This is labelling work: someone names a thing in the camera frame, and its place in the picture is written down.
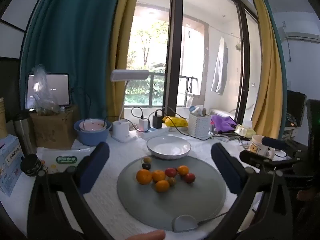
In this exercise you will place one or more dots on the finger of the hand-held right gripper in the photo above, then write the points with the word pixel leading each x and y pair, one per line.
pixel 273 143
pixel 252 158

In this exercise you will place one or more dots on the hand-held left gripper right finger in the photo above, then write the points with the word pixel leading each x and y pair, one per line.
pixel 225 167

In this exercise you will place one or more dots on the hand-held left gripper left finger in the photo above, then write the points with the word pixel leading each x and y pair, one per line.
pixel 95 165

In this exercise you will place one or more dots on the large orange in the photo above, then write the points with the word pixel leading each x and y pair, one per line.
pixel 144 176

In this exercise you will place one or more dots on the small dark plum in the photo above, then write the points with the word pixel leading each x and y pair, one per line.
pixel 146 166

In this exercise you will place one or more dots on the small yellow-green fruit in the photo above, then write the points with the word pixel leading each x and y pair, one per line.
pixel 172 181
pixel 147 159

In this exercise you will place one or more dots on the white plate with dark rim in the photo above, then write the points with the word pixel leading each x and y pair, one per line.
pixel 168 146

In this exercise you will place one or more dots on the person's left hand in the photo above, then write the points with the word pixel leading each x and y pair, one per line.
pixel 147 235

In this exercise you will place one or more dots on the white cartoon mug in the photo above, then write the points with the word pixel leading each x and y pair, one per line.
pixel 257 147

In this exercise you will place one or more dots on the blue plastic bowl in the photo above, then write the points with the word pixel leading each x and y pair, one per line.
pixel 92 137

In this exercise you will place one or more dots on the yellow-green tissue pack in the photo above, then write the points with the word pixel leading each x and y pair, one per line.
pixel 243 131

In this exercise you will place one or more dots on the white packet with green label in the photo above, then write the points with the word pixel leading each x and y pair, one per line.
pixel 62 161

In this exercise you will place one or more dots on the white textured tablecloth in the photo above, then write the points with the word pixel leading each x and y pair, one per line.
pixel 105 200

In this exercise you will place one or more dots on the pink bowl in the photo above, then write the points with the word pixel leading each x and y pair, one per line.
pixel 92 125

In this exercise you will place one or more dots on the white desk lamp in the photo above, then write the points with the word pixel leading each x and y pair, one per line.
pixel 120 130

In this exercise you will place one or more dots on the purple cloth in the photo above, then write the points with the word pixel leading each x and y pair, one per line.
pixel 225 123

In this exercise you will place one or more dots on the white perforated basket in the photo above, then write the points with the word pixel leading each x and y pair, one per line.
pixel 198 126

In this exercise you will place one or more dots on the cardboard box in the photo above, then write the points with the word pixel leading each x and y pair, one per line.
pixel 55 130

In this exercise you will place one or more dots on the white charger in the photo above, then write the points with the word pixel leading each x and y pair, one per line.
pixel 143 125

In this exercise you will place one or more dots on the yellow curtain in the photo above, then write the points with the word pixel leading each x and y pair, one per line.
pixel 267 80
pixel 120 67

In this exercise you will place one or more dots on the black jar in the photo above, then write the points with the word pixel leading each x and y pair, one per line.
pixel 30 166

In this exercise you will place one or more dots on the yellow printed packet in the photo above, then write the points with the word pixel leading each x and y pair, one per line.
pixel 175 122

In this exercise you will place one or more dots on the grey round mat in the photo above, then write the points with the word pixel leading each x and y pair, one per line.
pixel 150 205

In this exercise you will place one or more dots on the white power strip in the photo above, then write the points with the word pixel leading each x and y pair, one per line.
pixel 155 132

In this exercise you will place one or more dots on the black charger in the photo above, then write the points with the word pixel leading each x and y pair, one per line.
pixel 157 121

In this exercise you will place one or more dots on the steel thermos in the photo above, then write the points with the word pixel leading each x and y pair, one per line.
pixel 22 135

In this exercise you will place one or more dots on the blue tissue box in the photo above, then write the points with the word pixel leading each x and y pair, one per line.
pixel 10 165

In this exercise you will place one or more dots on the clear plastic bag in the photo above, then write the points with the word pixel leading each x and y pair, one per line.
pixel 42 97

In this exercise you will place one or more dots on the hanging pale garment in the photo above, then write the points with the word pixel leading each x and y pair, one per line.
pixel 220 67

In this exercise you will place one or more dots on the white air conditioner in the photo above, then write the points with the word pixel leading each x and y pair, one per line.
pixel 302 36

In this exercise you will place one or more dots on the balcony railing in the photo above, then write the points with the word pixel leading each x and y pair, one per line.
pixel 157 74

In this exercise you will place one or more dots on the teal curtain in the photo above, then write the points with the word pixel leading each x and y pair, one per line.
pixel 75 42

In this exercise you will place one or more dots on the tablet with dark frame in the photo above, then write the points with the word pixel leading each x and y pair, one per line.
pixel 60 90

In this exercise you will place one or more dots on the dark sliding door frame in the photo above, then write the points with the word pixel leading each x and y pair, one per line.
pixel 175 42

